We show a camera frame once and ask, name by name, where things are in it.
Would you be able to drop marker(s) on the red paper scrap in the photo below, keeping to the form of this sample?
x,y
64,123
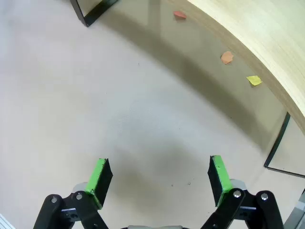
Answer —
x,y
179,14

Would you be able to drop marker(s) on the yellow paper scrap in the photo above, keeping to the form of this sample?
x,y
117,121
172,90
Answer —
x,y
254,80

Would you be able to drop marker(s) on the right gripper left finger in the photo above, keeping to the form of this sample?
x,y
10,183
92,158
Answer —
x,y
96,181

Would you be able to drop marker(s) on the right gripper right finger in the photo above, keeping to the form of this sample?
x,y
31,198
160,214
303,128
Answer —
x,y
220,181

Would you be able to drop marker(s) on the orange paper scrap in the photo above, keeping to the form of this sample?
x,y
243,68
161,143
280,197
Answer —
x,y
227,57

